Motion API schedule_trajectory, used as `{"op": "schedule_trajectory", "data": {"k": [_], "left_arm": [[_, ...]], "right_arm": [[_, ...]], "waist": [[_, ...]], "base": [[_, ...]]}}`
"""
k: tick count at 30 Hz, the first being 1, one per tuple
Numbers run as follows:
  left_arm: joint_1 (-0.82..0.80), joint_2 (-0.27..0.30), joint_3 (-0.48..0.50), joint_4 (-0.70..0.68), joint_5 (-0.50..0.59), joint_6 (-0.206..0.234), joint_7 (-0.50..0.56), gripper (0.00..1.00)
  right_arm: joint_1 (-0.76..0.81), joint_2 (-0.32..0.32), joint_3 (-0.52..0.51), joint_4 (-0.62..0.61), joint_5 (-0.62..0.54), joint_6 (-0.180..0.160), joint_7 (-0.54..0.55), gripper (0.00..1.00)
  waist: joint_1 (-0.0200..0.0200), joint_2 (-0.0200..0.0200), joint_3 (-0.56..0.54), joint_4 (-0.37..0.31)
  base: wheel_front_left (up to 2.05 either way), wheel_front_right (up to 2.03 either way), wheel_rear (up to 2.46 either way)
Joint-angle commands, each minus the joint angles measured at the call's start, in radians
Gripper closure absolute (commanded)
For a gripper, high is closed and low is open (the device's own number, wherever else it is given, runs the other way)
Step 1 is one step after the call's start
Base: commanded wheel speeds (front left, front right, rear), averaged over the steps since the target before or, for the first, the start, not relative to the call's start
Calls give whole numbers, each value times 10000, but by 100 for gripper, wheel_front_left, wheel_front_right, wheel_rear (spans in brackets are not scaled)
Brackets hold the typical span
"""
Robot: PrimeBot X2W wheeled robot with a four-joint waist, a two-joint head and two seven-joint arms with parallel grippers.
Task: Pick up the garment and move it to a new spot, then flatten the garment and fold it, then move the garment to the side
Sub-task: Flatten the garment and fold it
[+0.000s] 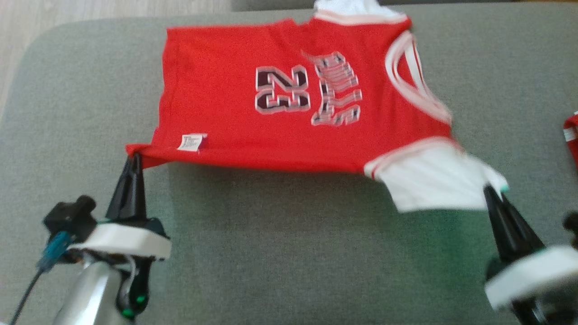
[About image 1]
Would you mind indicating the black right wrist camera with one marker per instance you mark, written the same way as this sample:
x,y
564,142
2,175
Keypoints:
x,y
572,225

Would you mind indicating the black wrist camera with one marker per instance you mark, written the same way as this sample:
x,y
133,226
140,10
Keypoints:
x,y
572,225
67,216

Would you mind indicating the red jersey with white sleeves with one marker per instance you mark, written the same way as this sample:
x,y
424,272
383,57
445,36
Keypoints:
x,y
226,90

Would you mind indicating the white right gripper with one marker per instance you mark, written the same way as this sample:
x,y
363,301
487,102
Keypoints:
x,y
537,275

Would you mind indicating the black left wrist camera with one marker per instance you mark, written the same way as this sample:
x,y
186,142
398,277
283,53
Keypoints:
x,y
67,216

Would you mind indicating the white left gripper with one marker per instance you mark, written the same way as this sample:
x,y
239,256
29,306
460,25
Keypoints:
x,y
126,239

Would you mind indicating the red shorts with white stripe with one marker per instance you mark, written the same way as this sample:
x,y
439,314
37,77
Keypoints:
x,y
573,144

